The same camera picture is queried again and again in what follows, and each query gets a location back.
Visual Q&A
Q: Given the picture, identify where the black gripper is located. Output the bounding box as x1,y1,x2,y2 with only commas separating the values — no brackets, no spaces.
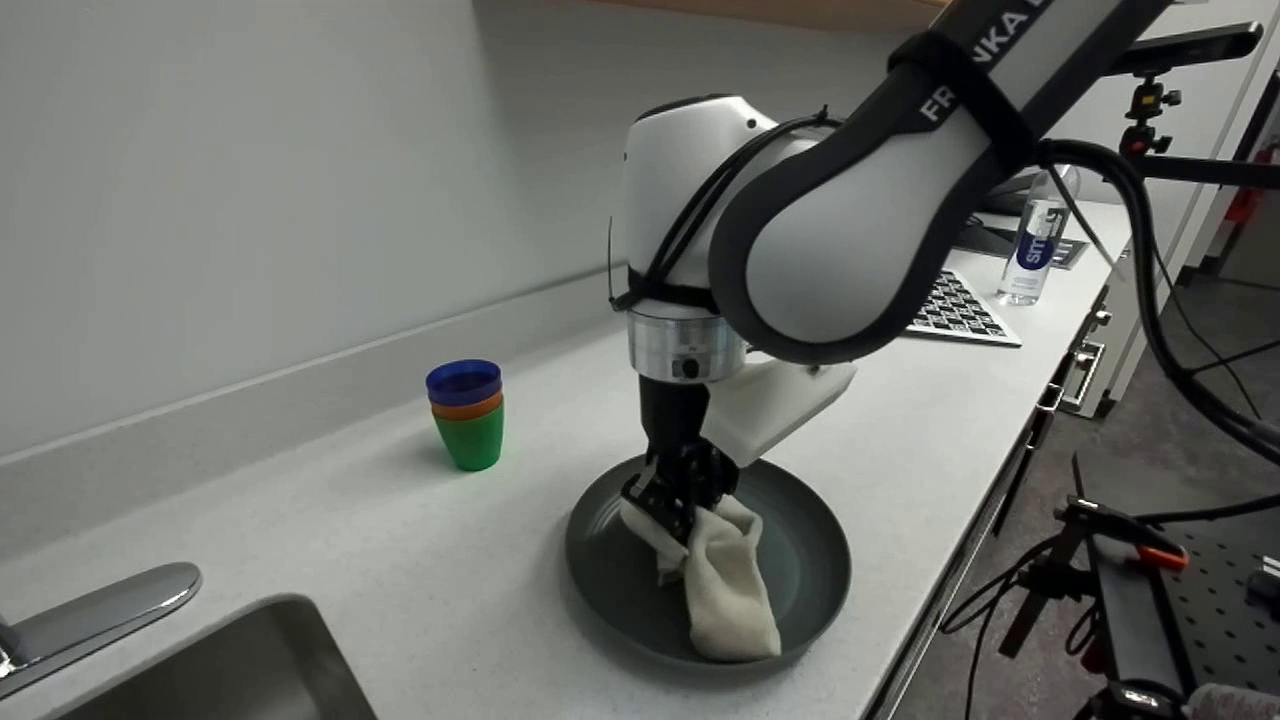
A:
621,373,745,548

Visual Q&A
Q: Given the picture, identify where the white towel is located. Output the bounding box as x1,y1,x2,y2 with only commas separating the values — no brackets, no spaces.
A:
612,493,785,665

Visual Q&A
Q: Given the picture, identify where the dark green plate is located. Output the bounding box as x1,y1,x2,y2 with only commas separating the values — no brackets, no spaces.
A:
561,452,857,674

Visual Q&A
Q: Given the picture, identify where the green plastic cup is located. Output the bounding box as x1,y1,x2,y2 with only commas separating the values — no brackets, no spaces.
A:
431,398,509,477

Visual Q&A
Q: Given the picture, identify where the orange plastic cup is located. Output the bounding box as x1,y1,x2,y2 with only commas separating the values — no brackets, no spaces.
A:
428,393,509,423

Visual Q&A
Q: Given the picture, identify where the blue plastic cup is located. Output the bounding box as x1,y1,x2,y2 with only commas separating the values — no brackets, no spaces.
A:
423,356,509,406

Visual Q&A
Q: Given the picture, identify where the checkerboard calibration board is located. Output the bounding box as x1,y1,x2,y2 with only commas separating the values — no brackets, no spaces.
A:
902,264,1022,351

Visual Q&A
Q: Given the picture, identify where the clear water bottle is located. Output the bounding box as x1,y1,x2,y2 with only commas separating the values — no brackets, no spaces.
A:
1001,197,1072,310

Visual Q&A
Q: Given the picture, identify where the black tripod stand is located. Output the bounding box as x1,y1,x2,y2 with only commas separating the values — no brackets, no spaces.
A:
934,455,1280,720

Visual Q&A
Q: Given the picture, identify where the stainless steel sink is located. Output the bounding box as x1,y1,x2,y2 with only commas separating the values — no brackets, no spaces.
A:
53,591,381,720

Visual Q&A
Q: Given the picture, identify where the black perforated board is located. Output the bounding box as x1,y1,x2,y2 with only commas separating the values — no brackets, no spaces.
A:
1171,519,1280,696

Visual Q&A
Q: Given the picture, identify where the chrome faucet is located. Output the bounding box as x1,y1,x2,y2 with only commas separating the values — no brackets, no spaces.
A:
0,558,209,705

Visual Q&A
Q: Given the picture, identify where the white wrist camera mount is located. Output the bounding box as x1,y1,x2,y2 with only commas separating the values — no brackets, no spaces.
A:
700,346,857,462

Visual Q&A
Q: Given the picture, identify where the wooden wall cabinet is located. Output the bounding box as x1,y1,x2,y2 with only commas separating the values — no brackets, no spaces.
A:
624,0,955,35

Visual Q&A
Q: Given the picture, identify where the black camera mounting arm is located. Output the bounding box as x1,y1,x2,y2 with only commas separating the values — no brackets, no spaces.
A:
1110,72,1280,192

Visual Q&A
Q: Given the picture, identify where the black stereo camera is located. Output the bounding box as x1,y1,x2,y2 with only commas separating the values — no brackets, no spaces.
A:
1116,18,1264,81

